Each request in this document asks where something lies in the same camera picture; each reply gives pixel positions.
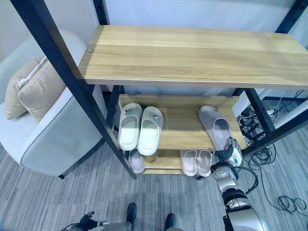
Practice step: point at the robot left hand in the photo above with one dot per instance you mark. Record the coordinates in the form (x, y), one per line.
(90, 220)

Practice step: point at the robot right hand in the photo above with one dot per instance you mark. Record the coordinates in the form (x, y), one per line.
(234, 154)

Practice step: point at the grey fabric slipper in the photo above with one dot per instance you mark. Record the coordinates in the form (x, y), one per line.
(211, 120)

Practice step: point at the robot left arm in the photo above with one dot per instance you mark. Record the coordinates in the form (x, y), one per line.
(72, 227)

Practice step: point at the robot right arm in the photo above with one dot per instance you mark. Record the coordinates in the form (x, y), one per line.
(232, 190)

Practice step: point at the pink slipper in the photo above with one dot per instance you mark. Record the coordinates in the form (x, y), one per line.
(204, 164)
(189, 163)
(136, 161)

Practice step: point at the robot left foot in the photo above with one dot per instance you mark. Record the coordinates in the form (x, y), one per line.
(131, 213)

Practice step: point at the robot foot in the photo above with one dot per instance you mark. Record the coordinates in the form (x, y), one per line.
(170, 220)
(131, 213)

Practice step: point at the white power strip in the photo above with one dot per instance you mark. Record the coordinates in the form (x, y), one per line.
(270, 111)

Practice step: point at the medium wooden shelf board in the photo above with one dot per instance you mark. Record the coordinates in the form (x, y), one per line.
(180, 130)

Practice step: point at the small wooden shelf board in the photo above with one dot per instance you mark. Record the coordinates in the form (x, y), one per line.
(166, 161)

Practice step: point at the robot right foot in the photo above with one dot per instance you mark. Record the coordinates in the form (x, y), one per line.
(170, 220)

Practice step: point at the white armchair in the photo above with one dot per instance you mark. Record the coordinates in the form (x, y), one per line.
(60, 139)

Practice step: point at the white rubber slipper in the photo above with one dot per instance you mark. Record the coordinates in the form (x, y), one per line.
(148, 140)
(128, 134)

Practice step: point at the large wooden shelf board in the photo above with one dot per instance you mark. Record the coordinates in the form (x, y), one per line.
(192, 60)

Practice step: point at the beige cushion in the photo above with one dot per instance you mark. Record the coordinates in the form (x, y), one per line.
(14, 96)
(41, 93)

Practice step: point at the black metal rack frame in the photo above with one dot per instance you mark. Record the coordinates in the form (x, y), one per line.
(60, 60)

